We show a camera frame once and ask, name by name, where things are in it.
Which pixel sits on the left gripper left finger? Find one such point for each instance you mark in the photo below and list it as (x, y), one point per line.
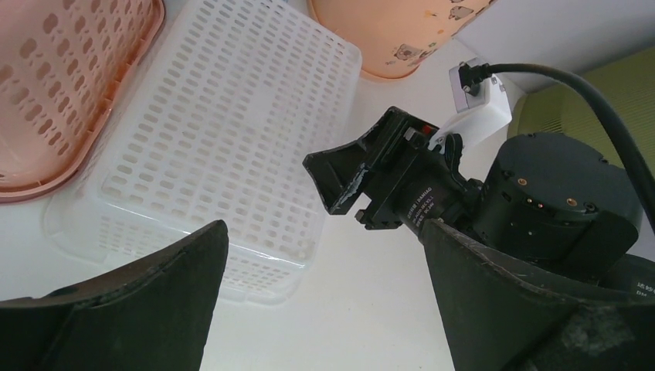
(151, 314)

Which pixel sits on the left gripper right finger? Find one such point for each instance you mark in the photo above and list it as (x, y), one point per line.
(501, 313)

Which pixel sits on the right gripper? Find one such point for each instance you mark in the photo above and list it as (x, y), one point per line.
(548, 199)

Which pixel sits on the clear white plastic tray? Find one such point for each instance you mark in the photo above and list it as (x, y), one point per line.
(236, 97)

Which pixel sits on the orange capybara bucket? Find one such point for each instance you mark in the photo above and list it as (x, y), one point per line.
(395, 36)

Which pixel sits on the green mesh waste bin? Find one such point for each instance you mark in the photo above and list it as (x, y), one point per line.
(627, 84)

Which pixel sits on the pink plastic basket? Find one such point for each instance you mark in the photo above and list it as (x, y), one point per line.
(64, 65)

